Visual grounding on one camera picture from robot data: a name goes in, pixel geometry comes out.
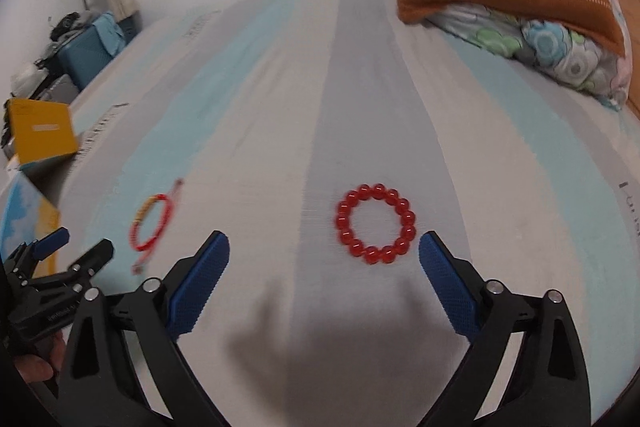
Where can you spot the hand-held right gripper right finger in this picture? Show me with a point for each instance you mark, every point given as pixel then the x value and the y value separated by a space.
pixel 447 287

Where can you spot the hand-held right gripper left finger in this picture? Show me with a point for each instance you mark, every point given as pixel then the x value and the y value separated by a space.
pixel 200 287

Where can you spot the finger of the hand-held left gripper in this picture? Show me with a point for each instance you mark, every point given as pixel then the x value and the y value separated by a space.
pixel 47 243
pixel 92 259

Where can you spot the blue and yellow cardboard box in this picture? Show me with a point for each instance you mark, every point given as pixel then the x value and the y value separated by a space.
pixel 40 132

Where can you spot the person's left hand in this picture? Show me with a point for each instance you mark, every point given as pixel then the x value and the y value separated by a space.
pixel 40 367

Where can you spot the grey suitcase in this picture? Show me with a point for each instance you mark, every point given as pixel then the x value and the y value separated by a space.
pixel 57 89

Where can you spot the blue suitcase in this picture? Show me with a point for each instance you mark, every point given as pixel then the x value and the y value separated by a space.
pixel 85 52

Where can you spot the striped bed sheet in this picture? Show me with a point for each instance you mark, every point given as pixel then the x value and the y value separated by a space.
pixel 350 107

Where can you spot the black bag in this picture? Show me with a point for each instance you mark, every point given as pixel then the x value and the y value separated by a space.
pixel 65 24

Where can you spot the floral pillow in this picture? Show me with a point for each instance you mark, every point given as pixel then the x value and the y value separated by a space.
pixel 550 47

